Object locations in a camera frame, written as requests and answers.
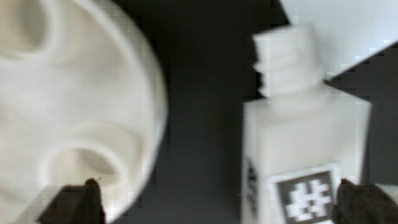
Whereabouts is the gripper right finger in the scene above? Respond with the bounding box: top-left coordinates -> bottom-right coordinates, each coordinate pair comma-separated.
331,179 -> 398,224

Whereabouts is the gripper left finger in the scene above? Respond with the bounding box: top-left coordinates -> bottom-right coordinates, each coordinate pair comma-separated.
38,179 -> 107,224

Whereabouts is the white stool leg with tag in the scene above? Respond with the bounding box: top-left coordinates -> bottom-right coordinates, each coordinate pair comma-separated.
242,26 -> 372,224

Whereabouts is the white marker sheet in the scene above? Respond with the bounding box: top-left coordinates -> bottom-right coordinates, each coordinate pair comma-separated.
281,0 -> 398,79

